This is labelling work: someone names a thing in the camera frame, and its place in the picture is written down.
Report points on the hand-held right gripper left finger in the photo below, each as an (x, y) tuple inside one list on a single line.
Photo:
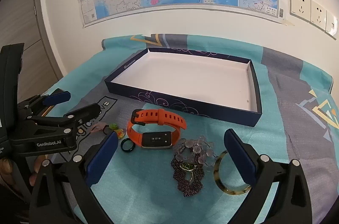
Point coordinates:
[(102, 157)]

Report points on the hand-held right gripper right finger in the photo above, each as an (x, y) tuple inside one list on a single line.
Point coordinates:
[(239, 157)]

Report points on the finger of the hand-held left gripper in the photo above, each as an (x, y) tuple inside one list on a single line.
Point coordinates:
[(57, 97), (82, 114)]

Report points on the tortoiseshell bangle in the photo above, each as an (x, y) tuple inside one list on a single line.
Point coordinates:
[(215, 176)]

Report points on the yellow green pendant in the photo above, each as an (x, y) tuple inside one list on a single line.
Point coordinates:
[(120, 133)]

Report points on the dark blue box lid tray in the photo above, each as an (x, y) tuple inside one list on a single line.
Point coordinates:
[(185, 75)]

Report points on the person's left hand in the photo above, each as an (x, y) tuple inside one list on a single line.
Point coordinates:
[(5, 167)]

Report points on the grey panel door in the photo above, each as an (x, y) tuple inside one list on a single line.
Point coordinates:
[(21, 15)]

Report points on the teal grey printed tablecloth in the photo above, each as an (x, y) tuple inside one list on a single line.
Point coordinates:
[(286, 107)]

